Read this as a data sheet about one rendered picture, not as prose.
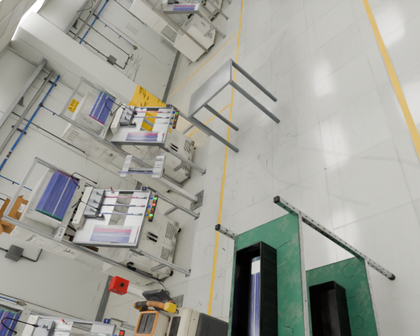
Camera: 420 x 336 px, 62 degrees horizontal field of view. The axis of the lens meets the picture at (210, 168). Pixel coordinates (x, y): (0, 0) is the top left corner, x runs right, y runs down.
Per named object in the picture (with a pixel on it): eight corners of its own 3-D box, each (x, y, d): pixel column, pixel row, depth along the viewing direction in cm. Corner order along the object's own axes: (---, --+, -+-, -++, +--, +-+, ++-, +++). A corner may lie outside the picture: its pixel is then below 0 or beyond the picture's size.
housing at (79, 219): (97, 193, 412) (93, 187, 401) (83, 230, 381) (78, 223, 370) (91, 193, 413) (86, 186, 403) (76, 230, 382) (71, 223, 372)
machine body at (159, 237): (183, 225, 451) (143, 204, 422) (173, 277, 406) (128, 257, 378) (155, 239, 491) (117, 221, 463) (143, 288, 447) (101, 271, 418)
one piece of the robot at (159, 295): (159, 313, 259) (140, 291, 255) (187, 311, 234) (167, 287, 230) (150, 325, 251) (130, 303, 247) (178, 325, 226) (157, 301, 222)
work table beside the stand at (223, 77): (280, 121, 398) (229, 79, 361) (237, 153, 437) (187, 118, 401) (277, 98, 428) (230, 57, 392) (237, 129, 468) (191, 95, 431)
